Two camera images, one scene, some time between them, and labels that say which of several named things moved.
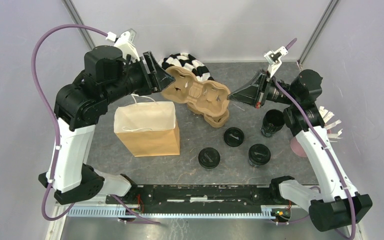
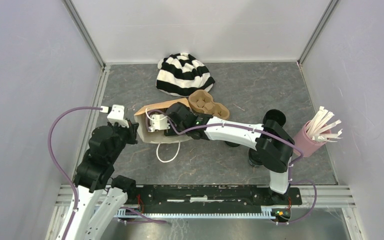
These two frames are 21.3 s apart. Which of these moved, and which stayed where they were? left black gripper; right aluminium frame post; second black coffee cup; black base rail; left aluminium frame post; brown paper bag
Moved: brown paper bag; left black gripper
Stayed: second black coffee cup; black base rail; right aluminium frame post; left aluminium frame post
